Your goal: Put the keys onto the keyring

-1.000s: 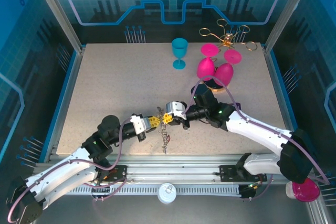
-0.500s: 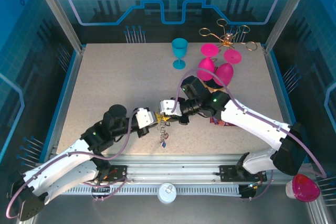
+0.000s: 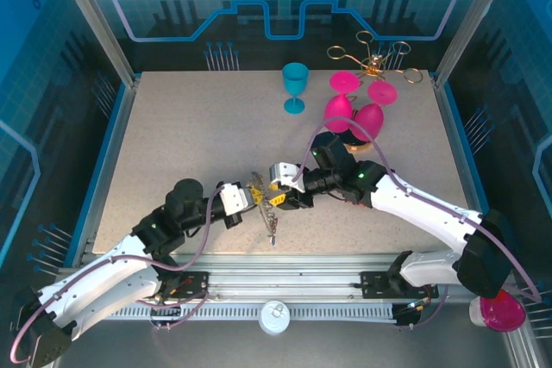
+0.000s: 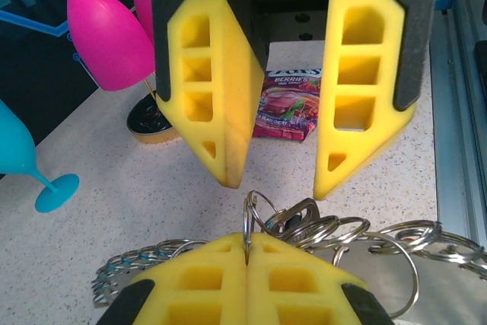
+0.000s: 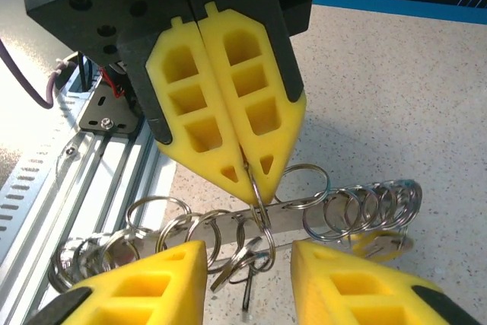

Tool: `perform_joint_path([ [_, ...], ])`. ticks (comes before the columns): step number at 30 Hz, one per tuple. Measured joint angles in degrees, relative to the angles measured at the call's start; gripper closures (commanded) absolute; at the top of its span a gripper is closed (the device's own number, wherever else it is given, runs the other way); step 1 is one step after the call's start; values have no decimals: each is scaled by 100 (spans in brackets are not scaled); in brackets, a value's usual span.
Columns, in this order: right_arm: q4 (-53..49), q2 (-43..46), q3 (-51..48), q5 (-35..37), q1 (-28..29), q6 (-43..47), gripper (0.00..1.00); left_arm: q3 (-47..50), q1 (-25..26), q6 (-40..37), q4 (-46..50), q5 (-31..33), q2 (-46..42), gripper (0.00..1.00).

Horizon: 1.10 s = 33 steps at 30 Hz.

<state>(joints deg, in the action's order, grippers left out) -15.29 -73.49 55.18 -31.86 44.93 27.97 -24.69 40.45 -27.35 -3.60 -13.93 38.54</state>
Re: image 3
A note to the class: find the silver keyring with keys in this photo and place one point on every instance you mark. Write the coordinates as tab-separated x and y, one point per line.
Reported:
269	217

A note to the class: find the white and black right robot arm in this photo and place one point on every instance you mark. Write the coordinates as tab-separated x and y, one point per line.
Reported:
422	213

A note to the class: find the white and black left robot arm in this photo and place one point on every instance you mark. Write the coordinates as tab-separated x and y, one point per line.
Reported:
112	290

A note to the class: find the pink plastic goblet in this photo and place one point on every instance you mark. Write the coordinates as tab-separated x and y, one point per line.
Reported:
371	120
338	111

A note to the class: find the teal plastic goblet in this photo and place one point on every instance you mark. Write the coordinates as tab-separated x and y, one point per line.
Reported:
295	79

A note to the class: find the white tin can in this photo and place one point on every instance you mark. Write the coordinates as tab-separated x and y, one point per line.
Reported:
274	318

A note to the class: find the white cup with pink lid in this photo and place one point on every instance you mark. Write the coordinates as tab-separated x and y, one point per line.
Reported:
500	314

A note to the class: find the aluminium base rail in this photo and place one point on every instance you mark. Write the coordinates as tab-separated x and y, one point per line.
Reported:
280	273

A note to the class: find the aluminium side rail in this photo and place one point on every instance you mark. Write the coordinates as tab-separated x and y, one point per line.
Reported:
111	161
461	161

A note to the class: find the aluminium frame post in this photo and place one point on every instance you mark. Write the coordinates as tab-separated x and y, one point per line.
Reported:
99	23
472	19

